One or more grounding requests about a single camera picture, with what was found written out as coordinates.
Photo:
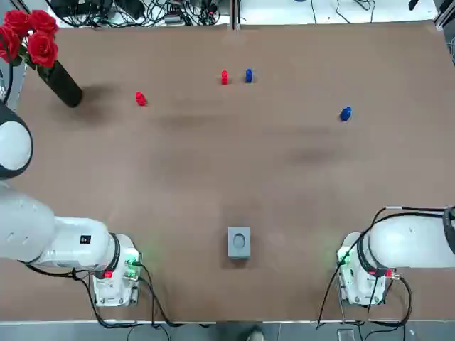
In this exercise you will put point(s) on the red block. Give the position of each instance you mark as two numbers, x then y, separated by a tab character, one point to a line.
224	76
141	98

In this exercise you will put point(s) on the blue block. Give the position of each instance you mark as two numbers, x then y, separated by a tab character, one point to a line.
345	113
249	75

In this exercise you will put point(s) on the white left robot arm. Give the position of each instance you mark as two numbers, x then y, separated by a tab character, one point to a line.
71	245

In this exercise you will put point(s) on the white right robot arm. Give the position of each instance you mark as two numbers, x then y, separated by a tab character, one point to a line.
409	241

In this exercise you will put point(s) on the grey box with round hole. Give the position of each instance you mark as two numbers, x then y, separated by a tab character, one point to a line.
239	241

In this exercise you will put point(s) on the black cylindrical vase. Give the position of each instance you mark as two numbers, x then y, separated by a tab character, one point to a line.
64	87

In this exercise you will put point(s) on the small grey floor plate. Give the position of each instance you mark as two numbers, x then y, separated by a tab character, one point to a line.
345	334

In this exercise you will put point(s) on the black electronic device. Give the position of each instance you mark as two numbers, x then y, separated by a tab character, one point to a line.
81	7

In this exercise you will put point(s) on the red rose bouquet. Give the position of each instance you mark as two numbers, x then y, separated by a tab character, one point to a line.
41	48

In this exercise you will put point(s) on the metal table post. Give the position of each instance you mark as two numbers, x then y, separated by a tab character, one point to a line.
234	14

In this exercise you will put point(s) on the aluminium frame profile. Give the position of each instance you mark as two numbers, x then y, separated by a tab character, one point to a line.
444	14

